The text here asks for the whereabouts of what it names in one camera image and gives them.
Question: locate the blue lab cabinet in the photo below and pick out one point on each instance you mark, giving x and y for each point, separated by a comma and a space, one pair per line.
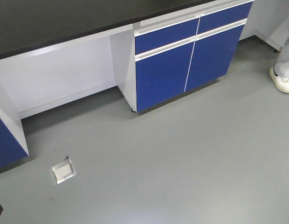
170, 54

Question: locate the metal floor outlet box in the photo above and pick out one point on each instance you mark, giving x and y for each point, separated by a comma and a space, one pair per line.
63, 171

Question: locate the left blue cabinet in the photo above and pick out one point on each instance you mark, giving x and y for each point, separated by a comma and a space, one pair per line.
13, 146

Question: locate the white sneaker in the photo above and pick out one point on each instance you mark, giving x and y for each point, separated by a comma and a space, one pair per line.
281, 83

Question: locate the person leg grey trousers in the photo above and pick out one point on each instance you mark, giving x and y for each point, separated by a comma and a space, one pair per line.
282, 64

